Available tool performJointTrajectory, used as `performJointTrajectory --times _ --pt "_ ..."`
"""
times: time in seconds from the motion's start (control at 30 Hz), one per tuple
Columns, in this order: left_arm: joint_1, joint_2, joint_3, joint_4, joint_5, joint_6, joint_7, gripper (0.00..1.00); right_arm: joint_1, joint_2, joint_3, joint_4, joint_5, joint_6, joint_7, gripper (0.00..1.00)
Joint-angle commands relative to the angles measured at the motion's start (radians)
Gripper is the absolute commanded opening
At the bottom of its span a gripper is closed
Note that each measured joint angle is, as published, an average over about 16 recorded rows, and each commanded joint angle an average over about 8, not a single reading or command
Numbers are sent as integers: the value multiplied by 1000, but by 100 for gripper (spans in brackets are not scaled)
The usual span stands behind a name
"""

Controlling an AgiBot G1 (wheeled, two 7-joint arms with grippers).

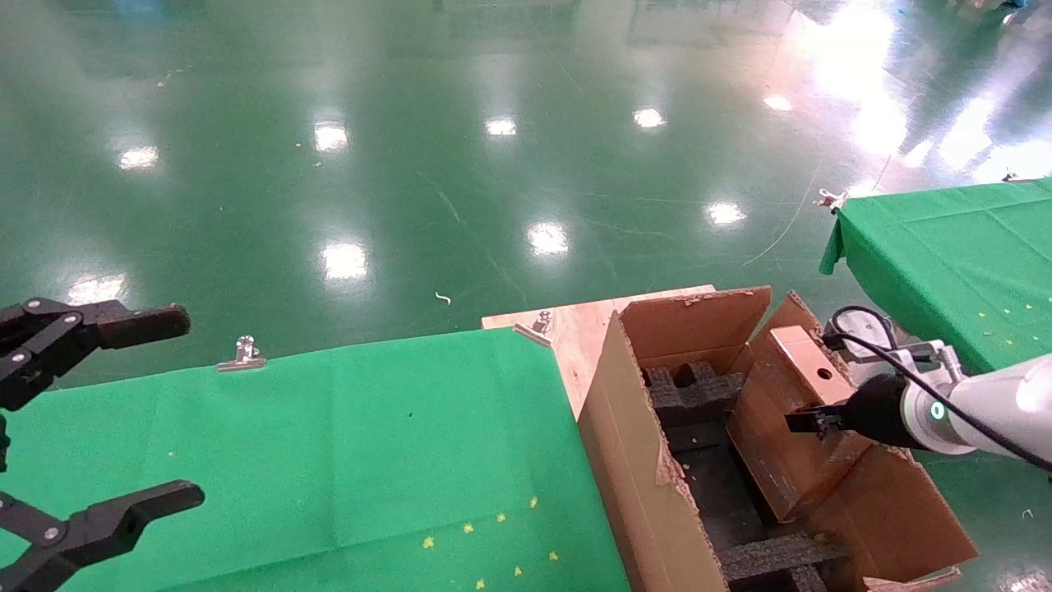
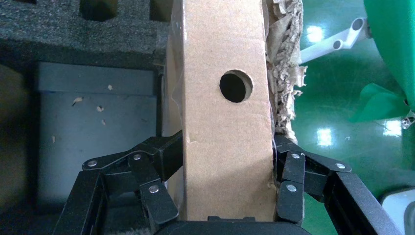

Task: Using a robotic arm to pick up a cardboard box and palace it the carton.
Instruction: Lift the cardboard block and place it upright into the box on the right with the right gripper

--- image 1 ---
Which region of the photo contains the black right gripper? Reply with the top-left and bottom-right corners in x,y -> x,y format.
784,373 -> 907,450

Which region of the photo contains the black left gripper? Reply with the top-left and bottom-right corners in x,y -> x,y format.
0,299 -> 206,592

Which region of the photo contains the small cardboard box with hole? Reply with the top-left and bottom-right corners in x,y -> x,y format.
727,324 -> 877,524

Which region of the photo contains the large open cardboard carton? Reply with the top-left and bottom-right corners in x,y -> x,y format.
577,284 -> 980,592

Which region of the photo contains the black foam bottom pad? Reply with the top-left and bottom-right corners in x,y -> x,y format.
664,423 -> 767,553

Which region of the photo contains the black foam insert block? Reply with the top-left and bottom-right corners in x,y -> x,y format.
643,359 -> 750,429
718,530 -> 852,592

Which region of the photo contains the large green table cloth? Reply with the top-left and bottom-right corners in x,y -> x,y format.
0,326 -> 630,592

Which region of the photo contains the green cloth on side table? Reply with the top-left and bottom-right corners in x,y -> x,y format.
819,178 -> 1052,376

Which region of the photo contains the black camera cable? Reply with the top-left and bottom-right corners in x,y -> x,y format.
824,305 -> 1052,473

